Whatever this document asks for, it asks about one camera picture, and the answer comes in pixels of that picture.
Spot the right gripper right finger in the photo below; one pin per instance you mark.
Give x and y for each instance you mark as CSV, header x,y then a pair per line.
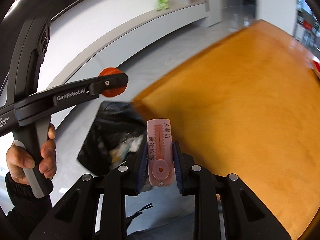
x,y
225,207

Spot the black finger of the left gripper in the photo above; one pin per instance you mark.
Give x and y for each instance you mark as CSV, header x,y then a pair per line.
x,y
30,49

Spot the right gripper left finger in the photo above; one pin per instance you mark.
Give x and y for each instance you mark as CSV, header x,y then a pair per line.
x,y
94,207

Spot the orange round lid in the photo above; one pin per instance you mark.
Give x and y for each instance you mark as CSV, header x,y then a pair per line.
x,y
116,82

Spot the pink card package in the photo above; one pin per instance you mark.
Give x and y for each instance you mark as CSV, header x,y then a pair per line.
x,y
160,161

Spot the black sleeve left forearm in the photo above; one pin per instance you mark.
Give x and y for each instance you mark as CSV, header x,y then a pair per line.
x,y
27,213

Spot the black lined trash bin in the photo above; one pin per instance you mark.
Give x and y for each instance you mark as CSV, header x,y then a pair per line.
x,y
116,131

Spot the person's left hand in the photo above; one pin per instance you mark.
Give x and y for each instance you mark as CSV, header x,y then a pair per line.
x,y
18,159

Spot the green dinosaur toy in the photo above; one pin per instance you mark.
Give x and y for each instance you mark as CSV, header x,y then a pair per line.
x,y
162,5

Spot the red striped flat package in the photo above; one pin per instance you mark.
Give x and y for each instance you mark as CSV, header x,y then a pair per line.
x,y
316,66

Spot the white shelf unit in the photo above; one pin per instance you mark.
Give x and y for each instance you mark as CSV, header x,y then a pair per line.
x,y
207,2

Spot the dining chairs background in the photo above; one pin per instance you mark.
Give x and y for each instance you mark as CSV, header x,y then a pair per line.
x,y
306,29

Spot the black cable tie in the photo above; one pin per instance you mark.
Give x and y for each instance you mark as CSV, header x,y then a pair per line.
x,y
129,219

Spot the black wall television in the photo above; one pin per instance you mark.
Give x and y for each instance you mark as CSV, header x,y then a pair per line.
x,y
13,15

